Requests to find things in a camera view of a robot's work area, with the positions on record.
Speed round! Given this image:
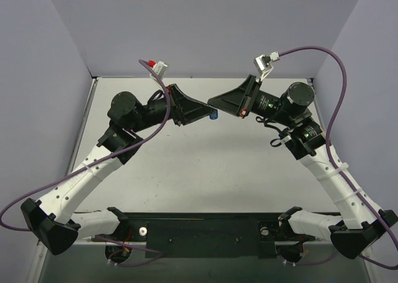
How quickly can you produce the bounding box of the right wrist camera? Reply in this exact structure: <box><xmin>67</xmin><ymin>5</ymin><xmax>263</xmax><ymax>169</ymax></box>
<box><xmin>254</xmin><ymin>55</ymin><xmax>274</xmax><ymax>81</ymax></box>

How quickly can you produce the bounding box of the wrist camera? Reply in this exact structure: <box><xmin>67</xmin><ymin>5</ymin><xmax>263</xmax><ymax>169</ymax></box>
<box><xmin>153</xmin><ymin>60</ymin><xmax>170</xmax><ymax>79</ymax></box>
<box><xmin>254</xmin><ymin>55</ymin><xmax>274</xmax><ymax>81</ymax></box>

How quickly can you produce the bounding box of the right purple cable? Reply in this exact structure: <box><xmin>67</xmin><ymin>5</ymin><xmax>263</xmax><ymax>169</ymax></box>
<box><xmin>278</xmin><ymin>46</ymin><xmax>398</xmax><ymax>270</ymax></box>

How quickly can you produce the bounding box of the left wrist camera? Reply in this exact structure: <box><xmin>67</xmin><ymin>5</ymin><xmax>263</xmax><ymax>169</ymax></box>
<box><xmin>153</xmin><ymin>60</ymin><xmax>170</xmax><ymax>79</ymax></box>

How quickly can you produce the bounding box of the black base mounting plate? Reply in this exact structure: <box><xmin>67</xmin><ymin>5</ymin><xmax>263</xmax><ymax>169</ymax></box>
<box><xmin>107</xmin><ymin>213</ymin><xmax>314</xmax><ymax>259</ymax></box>

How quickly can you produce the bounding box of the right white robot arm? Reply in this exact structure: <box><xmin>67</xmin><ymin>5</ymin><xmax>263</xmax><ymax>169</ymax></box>
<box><xmin>208</xmin><ymin>75</ymin><xmax>397</xmax><ymax>259</ymax></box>

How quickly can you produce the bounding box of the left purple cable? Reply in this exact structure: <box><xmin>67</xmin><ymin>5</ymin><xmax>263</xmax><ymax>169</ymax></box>
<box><xmin>0</xmin><ymin>58</ymin><xmax>172</xmax><ymax>233</ymax></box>

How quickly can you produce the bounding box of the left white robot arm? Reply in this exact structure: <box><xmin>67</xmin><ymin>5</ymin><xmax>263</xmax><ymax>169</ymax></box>
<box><xmin>21</xmin><ymin>84</ymin><xmax>217</xmax><ymax>255</ymax></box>

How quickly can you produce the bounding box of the blue key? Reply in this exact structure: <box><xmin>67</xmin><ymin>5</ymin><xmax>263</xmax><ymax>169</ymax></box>
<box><xmin>209</xmin><ymin>110</ymin><xmax>218</xmax><ymax>120</ymax></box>

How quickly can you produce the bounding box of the purple cable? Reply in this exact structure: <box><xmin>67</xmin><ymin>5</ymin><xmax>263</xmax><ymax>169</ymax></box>
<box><xmin>278</xmin><ymin>46</ymin><xmax>398</xmax><ymax>270</ymax></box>
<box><xmin>0</xmin><ymin>58</ymin><xmax>172</xmax><ymax>233</ymax></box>

